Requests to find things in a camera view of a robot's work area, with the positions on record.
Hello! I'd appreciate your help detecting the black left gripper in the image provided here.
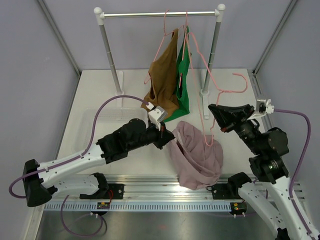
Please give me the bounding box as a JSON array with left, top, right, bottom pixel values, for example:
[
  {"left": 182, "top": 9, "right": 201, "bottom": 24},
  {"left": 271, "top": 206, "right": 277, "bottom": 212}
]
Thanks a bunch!
[{"left": 127, "top": 120, "right": 176, "bottom": 152}]

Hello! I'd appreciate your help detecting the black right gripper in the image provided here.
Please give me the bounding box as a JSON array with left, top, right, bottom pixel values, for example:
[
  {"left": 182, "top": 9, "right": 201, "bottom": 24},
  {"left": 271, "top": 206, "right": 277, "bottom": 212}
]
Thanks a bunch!
[{"left": 209, "top": 103, "right": 264, "bottom": 155}]

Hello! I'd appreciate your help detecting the pink hanger of mauve top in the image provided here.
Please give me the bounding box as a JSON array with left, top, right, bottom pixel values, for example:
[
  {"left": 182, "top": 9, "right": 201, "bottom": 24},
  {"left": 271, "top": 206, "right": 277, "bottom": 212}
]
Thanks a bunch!
[{"left": 185, "top": 32, "right": 248, "bottom": 147}]

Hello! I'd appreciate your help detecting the mauve pink tank top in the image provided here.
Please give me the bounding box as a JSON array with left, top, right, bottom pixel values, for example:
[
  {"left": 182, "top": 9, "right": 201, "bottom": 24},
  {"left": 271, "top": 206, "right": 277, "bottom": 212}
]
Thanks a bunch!
[{"left": 166, "top": 121, "right": 224, "bottom": 190}]

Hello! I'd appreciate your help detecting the brown tank top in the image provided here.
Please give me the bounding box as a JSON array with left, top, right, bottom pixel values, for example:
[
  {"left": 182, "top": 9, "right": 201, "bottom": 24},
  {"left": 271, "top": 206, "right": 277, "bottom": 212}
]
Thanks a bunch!
[{"left": 144, "top": 28, "right": 179, "bottom": 120}]

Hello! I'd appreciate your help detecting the pink hanger of green top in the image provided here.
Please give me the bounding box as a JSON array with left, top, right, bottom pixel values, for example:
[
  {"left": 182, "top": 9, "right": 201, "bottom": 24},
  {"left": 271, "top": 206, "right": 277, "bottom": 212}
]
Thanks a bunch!
[{"left": 178, "top": 11, "right": 188, "bottom": 88}]

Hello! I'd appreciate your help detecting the green tank top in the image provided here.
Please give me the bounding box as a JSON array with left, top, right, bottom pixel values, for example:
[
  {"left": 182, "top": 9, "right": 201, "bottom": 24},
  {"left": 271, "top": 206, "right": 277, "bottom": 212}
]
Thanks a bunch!
[{"left": 164, "top": 26, "right": 190, "bottom": 122}]

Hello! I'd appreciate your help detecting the pink hanger of brown top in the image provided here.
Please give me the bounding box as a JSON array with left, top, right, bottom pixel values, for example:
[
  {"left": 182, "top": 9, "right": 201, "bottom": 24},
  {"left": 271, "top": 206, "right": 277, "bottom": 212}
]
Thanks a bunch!
[{"left": 143, "top": 9, "right": 174, "bottom": 85}]

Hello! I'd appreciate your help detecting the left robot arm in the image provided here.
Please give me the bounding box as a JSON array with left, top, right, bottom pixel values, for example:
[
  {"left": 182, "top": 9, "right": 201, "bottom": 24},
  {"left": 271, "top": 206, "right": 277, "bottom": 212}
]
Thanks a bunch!
[{"left": 22, "top": 118, "right": 175, "bottom": 207}]

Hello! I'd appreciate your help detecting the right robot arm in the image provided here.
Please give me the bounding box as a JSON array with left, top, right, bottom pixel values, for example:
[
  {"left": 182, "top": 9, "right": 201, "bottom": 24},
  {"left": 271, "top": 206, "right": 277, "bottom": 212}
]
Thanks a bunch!
[{"left": 208, "top": 99, "right": 320, "bottom": 240}]

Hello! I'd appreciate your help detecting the white and silver clothes rack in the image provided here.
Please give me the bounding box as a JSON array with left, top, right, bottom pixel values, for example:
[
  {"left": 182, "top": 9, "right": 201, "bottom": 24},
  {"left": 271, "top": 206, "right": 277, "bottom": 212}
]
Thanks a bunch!
[{"left": 94, "top": 3, "right": 226, "bottom": 120}]

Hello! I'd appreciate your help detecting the white plastic basket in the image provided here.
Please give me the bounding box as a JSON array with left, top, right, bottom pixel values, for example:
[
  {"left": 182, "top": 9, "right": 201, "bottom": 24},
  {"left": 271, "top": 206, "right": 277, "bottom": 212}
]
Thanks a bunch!
[{"left": 58, "top": 107, "right": 148, "bottom": 159}]

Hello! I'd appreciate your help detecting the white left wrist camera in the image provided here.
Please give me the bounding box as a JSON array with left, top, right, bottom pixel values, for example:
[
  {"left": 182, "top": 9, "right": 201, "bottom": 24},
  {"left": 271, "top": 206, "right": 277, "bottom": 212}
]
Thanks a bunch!
[{"left": 146, "top": 102, "right": 168, "bottom": 131}]

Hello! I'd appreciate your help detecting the aluminium mounting rail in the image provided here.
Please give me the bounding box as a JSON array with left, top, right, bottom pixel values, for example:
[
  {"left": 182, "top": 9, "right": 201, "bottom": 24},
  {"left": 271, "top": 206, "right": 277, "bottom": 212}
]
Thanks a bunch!
[{"left": 49, "top": 174, "right": 306, "bottom": 203}]

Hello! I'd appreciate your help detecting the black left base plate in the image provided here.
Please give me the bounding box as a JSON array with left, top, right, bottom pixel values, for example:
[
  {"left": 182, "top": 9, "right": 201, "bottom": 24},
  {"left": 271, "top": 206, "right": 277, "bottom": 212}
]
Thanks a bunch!
[{"left": 79, "top": 183, "right": 125, "bottom": 200}]

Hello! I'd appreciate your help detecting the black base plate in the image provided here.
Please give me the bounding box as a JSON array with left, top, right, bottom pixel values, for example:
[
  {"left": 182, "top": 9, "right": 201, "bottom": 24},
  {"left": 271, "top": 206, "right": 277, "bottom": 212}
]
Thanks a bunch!
[
  {"left": 206, "top": 183, "right": 243, "bottom": 200},
  {"left": 79, "top": 183, "right": 125, "bottom": 200}
]

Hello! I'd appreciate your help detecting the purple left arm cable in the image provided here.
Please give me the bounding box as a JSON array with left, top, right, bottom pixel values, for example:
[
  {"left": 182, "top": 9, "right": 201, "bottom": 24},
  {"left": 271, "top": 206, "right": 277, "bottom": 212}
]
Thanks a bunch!
[{"left": 8, "top": 94, "right": 151, "bottom": 200}]

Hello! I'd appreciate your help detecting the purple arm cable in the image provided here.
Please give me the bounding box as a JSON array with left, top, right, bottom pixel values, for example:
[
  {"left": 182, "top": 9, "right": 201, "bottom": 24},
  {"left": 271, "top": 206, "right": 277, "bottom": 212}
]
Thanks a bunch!
[
  {"left": 8, "top": 94, "right": 151, "bottom": 200},
  {"left": 273, "top": 108, "right": 316, "bottom": 238}
]

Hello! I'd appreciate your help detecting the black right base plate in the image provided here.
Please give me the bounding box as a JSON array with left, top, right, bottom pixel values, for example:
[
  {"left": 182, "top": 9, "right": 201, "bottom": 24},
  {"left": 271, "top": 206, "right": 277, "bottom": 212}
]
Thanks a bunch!
[{"left": 206, "top": 183, "right": 243, "bottom": 200}]

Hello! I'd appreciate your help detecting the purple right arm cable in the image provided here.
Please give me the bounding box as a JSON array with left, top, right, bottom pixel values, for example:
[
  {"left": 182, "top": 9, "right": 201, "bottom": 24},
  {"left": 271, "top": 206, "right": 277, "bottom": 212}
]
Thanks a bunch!
[{"left": 273, "top": 108, "right": 316, "bottom": 238}]

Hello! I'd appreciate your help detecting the white slotted cable duct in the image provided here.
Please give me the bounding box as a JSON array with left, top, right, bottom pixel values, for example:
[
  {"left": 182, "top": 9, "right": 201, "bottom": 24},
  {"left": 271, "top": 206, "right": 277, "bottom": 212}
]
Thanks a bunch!
[{"left": 44, "top": 201, "right": 231, "bottom": 212}]

